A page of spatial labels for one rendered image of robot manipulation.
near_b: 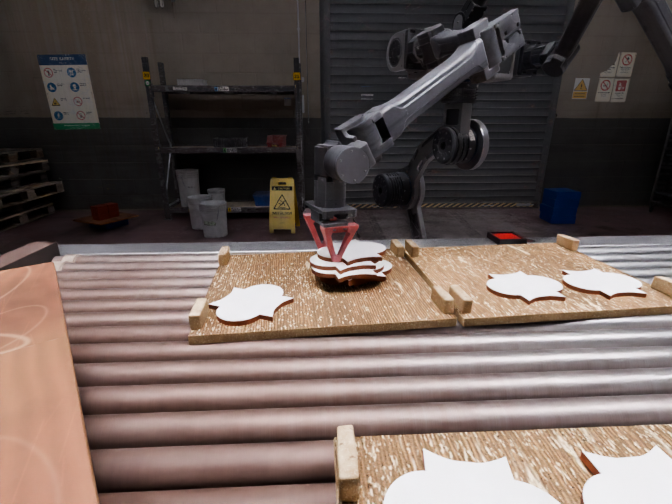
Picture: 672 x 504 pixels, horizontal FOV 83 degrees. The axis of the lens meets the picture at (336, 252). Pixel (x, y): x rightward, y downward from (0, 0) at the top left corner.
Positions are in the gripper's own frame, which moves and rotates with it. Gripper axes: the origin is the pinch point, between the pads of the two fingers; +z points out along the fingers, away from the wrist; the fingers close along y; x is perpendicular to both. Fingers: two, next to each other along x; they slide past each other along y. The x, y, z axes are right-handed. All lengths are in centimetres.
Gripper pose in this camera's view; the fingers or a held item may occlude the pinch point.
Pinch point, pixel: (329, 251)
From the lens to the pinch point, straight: 73.4
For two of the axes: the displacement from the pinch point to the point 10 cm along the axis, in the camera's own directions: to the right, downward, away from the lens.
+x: 9.2, -1.1, 3.8
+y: 3.9, 3.0, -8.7
